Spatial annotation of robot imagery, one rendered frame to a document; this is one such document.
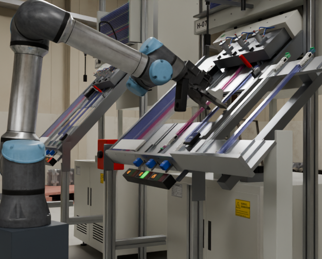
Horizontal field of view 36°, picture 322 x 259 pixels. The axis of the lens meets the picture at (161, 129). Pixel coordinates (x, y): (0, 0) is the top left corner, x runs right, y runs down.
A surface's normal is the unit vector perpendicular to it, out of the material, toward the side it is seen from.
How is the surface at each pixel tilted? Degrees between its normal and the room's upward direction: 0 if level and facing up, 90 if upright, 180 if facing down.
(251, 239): 90
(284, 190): 90
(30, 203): 73
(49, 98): 90
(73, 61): 90
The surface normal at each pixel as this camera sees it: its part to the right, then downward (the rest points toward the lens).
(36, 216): 0.62, -0.31
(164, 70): 0.38, -0.01
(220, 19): -0.89, -0.01
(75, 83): 0.73, 0.00
